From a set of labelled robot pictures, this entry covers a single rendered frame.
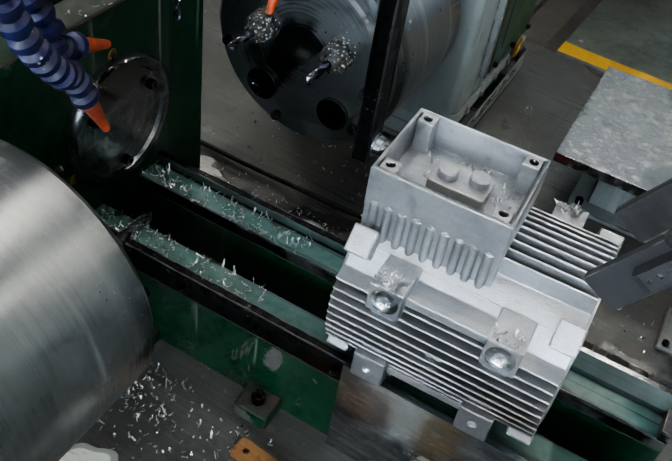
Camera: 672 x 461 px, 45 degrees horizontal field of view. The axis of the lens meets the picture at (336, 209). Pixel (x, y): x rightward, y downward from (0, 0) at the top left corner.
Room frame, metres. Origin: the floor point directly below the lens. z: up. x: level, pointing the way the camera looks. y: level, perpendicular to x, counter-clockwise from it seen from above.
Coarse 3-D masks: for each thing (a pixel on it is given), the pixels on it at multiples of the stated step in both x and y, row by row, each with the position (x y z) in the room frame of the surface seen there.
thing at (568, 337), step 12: (360, 228) 0.49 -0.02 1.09; (600, 228) 0.54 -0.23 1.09; (348, 240) 0.48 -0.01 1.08; (360, 240) 0.48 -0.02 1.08; (372, 240) 0.48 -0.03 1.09; (612, 240) 0.53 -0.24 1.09; (360, 252) 0.47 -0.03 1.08; (372, 252) 0.48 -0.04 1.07; (564, 324) 0.42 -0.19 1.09; (576, 324) 0.42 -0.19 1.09; (552, 336) 0.42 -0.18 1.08; (564, 336) 0.41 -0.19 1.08; (576, 336) 0.41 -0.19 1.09; (348, 348) 0.47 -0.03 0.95; (552, 348) 0.41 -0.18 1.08; (564, 348) 0.41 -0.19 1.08; (576, 348) 0.41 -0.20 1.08; (516, 432) 0.41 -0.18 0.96; (528, 444) 0.40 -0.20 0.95
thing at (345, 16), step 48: (240, 0) 0.86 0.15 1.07; (288, 0) 0.83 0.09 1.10; (336, 0) 0.81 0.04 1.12; (432, 0) 0.87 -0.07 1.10; (240, 48) 0.85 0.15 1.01; (288, 48) 0.83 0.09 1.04; (336, 48) 0.78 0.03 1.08; (432, 48) 0.85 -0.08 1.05; (288, 96) 0.83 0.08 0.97; (336, 96) 0.80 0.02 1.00
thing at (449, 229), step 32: (416, 128) 0.57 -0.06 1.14; (448, 128) 0.58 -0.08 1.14; (384, 160) 0.51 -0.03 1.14; (416, 160) 0.56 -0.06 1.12; (448, 160) 0.56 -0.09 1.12; (480, 160) 0.57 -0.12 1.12; (512, 160) 0.56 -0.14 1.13; (544, 160) 0.55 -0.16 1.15; (384, 192) 0.49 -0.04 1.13; (416, 192) 0.49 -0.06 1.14; (448, 192) 0.51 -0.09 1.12; (480, 192) 0.51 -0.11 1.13; (512, 192) 0.54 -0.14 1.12; (384, 224) 0.49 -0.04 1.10; (416, 224) 0.48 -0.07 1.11; (448, 224) 0.47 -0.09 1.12; (480, 224) 0.47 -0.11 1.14; (512, 224) 0.46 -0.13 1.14; (448, 256) 0.47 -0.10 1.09; (480, 256) 0.46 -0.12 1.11
